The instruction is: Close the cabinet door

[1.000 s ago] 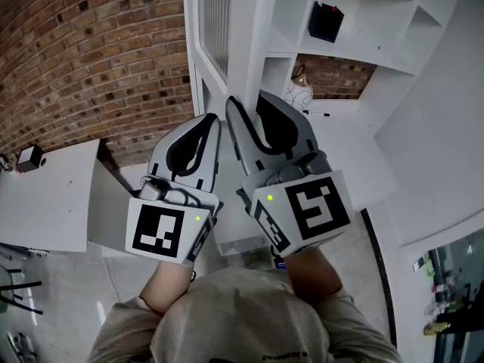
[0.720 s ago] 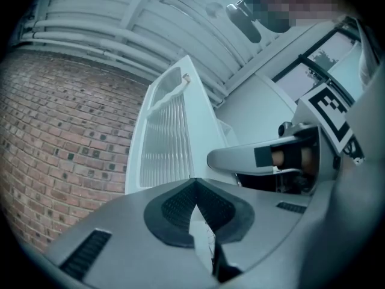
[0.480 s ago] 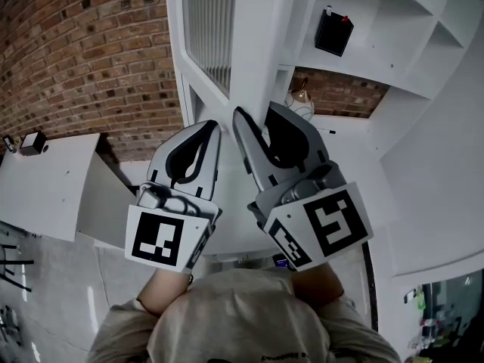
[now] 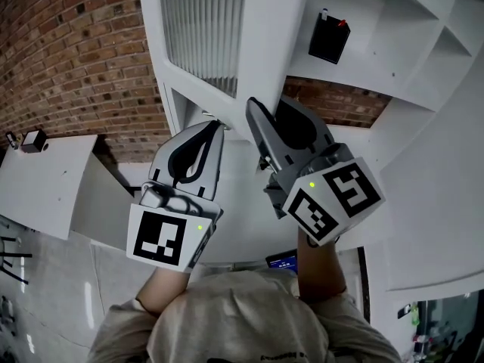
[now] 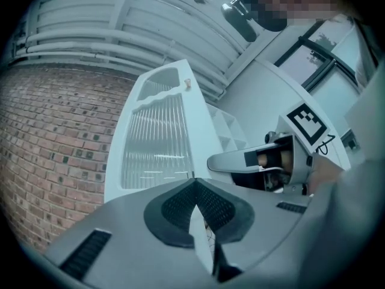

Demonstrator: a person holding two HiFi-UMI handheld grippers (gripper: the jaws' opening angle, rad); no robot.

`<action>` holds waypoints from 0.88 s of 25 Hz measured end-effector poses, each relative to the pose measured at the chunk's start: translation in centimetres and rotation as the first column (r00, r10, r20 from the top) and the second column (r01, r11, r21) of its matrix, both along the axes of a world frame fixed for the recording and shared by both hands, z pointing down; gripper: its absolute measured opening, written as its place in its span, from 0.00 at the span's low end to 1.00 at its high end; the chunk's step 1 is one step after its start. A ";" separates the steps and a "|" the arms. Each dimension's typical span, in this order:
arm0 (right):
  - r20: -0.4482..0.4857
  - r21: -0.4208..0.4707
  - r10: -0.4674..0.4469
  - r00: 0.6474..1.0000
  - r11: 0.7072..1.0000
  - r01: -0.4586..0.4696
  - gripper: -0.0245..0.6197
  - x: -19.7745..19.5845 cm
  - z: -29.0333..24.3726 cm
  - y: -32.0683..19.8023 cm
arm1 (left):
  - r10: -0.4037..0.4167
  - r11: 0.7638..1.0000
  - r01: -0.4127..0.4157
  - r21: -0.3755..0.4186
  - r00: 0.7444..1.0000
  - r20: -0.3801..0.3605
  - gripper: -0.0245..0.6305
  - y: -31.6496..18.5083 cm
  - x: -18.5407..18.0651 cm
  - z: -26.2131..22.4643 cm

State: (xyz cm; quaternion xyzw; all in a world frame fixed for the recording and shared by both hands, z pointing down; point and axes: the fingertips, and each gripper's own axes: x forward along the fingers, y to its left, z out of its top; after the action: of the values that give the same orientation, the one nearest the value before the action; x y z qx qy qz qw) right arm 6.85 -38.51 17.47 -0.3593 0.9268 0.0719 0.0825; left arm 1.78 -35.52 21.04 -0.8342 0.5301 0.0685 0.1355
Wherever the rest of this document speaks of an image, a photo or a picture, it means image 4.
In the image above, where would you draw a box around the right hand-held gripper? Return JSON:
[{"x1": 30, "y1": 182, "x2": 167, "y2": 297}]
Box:
[{"x1": 245, "y1": 95, "x2": 386, "y2": 248}]

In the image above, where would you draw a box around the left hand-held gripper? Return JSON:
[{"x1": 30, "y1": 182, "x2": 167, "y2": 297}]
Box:
[{"x1": 126, "y1": 119, "x2": 225, "y2": 274}]

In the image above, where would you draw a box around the glass cabinet door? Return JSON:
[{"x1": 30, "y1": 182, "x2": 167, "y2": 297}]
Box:
[{"x1": 138, "y1": 0, "x2": 312, "y2": 142}]

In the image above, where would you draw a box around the person's right forearm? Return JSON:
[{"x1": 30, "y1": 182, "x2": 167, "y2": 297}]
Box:
[{"x1": 296, "y1": 226, "x2": 348, "y2": 304}]

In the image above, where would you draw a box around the person's left forearm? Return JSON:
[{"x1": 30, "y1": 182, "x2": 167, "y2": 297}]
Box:
[{"x1": 135, "y1": 265, "x2": 191, "y2": 318}]

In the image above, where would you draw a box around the white desk with shelves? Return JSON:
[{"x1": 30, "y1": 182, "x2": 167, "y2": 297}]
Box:
[{"x1": 162, "y1": 0, "x2": 484, "y2": 174}]

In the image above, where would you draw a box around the grey metal object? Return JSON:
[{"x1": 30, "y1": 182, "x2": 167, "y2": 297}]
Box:
[{"x1": 201, "y1": 110, "x2": 233, "y2": 132}]

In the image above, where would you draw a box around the black pen holder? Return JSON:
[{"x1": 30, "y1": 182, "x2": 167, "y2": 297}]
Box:
[{"x1": 307, "y1": 12, "x2": 352, "y2": 66}]

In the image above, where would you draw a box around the black device with lit screen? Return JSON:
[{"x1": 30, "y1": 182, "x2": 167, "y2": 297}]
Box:
[{"x1": 265, "y1": 249, "x2": 300, "y2": 276}]

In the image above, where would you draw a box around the plain white side table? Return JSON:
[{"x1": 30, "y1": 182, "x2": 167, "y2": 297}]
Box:
[{"x1": 0, "y1": 134, "x2": 135, "y2": 242}]

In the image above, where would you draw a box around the dark box with white top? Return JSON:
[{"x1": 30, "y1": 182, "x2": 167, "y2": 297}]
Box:
[{"x1": 20, "y1": 128, "x2": 48, "y2": 155}]

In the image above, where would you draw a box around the person's light shirt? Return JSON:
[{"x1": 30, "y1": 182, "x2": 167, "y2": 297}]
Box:
[{"x1": 86, "y1": 268, "x2": 402, "y2": 363}]

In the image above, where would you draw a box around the black metal chair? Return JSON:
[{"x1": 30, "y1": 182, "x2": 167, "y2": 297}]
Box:
[{"x1": 0, "y1": 234, "x2": 34, "y2": 286}]

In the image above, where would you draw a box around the black framed glass window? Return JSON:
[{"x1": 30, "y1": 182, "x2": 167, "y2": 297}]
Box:
[{"x1": 396, "y1": 292, "x2": 484, "y2": 363}]

